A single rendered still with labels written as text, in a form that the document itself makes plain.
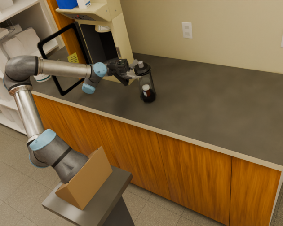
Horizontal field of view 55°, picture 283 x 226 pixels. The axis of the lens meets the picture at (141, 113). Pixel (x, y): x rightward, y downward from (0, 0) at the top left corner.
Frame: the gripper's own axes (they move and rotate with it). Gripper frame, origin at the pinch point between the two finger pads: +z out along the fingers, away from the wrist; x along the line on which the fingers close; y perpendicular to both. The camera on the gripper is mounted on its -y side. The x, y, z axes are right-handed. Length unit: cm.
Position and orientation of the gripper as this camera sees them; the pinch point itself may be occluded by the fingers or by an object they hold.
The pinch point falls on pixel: (142, 71)
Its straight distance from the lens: 157.6
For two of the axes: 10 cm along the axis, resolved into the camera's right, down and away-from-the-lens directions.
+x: 2.1, -7.3, 6.5
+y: -2.0, -6.8, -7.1
